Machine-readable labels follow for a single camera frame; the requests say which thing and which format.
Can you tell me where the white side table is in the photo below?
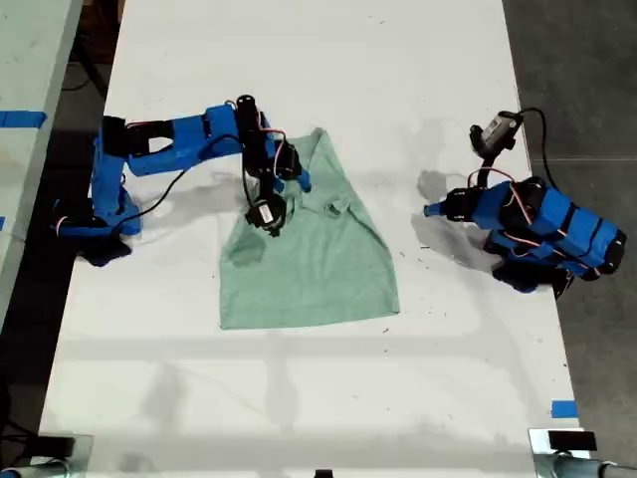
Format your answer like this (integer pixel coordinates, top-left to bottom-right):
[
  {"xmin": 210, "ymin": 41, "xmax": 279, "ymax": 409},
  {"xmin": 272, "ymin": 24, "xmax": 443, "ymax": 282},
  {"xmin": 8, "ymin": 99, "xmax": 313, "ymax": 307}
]
[{"xmin": 0, "ymin": 0, "xmax": 87, "ymax": 328}]

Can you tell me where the square blue tape piece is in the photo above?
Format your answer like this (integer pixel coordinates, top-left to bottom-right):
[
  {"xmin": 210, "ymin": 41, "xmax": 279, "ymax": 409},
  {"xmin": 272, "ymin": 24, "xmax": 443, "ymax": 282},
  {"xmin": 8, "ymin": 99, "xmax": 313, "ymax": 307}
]
[{"xmin": 550, "ymin": 398, "xmax": 580, "ymax": 420}]

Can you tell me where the long blue tape strip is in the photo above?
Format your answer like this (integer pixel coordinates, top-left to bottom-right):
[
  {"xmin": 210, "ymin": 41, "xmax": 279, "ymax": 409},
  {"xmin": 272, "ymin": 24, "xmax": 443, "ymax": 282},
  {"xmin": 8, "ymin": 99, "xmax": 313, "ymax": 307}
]
[{"xmin": 0, "ymin": 110, "xmax": 49, "ymax": 130}]

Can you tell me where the grey metal tube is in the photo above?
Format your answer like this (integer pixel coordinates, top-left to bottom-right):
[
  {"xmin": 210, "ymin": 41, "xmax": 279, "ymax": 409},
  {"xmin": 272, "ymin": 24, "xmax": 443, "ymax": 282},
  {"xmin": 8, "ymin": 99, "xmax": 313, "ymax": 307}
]
[
  {"xmin": 0, "ymin": 458, "xmax": 76, "ymax": 478},
  {"xmin": 534, "ymin": 453, "xmax": 637, "ymax": 478}
]

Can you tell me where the black box on metal plate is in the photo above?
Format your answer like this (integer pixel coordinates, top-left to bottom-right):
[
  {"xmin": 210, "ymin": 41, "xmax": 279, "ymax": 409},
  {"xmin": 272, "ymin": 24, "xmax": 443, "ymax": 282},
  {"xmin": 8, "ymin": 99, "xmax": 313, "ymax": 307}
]
[
  {"xmin": 28, "ymin": 433, "xmax": 97, "ymax": 469},
  {"xmin": 528, "ymin": 427, "xmax": 598, "ymax": 462}
]

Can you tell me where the pale green T-shirt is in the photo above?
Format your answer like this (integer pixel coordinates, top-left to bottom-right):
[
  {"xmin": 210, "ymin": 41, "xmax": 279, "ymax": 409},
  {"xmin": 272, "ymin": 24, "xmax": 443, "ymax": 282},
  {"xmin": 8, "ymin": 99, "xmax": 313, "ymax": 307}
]
[{"xmin": 218, "ymin": 126, "xmax": 402, "ymax": 332}]

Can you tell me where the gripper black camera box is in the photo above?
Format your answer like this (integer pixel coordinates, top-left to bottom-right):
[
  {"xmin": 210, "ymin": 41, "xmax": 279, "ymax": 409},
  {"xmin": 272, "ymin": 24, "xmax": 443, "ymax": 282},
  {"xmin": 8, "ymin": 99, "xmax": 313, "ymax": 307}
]
[
  {"xmin": 246, "ymin": 171, "xmax": 289, "ymax": 239},
  {"xmin": 468, "ymin": 110, "xmax": 526, "ymax": 186}
]

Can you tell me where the camera black cable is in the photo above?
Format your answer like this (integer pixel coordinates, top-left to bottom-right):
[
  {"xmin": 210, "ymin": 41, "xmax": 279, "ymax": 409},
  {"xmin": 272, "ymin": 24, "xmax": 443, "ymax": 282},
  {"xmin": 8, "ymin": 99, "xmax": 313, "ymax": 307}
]
[
  {"xmin": 520, "ymin": 106, "xmax": 559, "ymax": 188},
  {"xmin": 118, "ymin": 146, "xmax": 256, "ymax": 223}
]

